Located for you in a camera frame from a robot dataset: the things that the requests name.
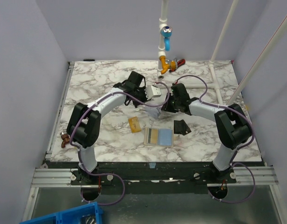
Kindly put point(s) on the white PVC pipe frame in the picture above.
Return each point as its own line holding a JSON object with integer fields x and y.
{"x": 197, "y": 24}

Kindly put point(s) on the orange pipe valve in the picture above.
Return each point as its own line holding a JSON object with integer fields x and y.
{"x": 171, "y": 65}

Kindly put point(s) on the silver VIP card top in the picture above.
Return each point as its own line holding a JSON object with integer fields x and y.
{"x": 153, "y": 112}

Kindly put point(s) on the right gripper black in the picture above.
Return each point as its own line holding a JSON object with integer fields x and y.
{"x": 169, "y": 105}

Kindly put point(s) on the black card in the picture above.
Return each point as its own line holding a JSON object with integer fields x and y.
{"x": 181, "y": 127}

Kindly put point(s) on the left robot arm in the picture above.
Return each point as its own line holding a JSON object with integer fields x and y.
{"x": 84, "y": 124}

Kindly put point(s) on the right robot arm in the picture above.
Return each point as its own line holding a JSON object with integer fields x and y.
{"x": 234, "y": 129}

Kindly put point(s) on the blue plastic bin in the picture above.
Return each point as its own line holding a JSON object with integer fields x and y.
{"x": 90, "y": 213}

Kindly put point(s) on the gold card with magnetic stripe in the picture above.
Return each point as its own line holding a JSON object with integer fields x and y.
{"x": 152, "y": 136}

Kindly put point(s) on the blue pipe valve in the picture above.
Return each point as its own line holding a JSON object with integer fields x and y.
{"x": 166, "y": 33}

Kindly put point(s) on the red black pliers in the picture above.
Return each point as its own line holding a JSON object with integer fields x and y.
{"x": 178, "y": 64}

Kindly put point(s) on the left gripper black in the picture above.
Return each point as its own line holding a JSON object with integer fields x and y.
{"x": 142, "y": 89}

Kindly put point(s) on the brown faucet tap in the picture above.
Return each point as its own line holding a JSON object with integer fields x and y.
{"x": 65, "y": 139}

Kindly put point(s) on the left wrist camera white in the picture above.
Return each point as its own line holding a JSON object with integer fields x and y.
{"x": 152, "y": 91}

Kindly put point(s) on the aluminium rail frame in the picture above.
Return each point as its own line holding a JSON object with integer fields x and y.
{"x": 63, "y": 185}

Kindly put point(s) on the gold card middle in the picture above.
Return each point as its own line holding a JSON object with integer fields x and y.
{"x": 134, "y": 124}

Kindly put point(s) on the beige leather card holder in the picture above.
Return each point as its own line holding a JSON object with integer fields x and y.
{"x": 166, "y": 137}

